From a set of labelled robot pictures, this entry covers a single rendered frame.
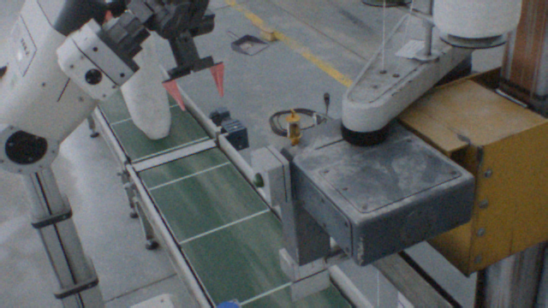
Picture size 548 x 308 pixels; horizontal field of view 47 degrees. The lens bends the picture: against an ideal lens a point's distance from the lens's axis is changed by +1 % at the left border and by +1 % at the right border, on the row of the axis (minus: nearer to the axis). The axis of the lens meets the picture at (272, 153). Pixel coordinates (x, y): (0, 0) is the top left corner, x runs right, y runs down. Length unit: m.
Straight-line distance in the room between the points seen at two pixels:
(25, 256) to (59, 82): 1.92
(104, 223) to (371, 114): 2.39
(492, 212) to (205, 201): 1.62
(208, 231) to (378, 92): 1.48
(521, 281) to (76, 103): 1.12
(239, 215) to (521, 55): 1.54
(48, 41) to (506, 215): 1.03
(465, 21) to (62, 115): 0.93
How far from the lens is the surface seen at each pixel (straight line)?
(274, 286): 2.27
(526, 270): 1.63
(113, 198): 3.53
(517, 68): 1.36
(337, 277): 2.25
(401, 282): 1.31
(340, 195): 1.05
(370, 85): 1.21
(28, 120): 1.60
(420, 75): 1.26
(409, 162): 1.13
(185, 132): 3.22
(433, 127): 1.23
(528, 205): 1.38
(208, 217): 2.61
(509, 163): 1.26
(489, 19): 1.10
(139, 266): 3.05
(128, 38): 1.34
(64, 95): 1.52
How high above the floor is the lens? 1.97
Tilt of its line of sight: 33 degrees down
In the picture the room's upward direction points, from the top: 6 degrees counter-clockwise
